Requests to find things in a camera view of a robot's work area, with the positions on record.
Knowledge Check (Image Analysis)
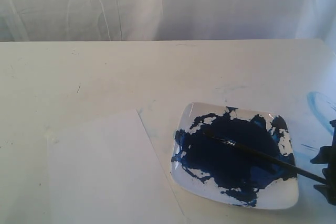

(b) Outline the black paintbrush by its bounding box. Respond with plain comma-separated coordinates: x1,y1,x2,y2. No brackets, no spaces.
203,130,327,185

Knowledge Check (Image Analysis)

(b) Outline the white square paint plate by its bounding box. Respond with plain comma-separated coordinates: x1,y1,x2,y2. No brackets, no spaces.
171,102,299,210

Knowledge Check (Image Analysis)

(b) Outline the white paper sheet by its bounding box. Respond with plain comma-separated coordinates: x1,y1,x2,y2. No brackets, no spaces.
47,110,187,223

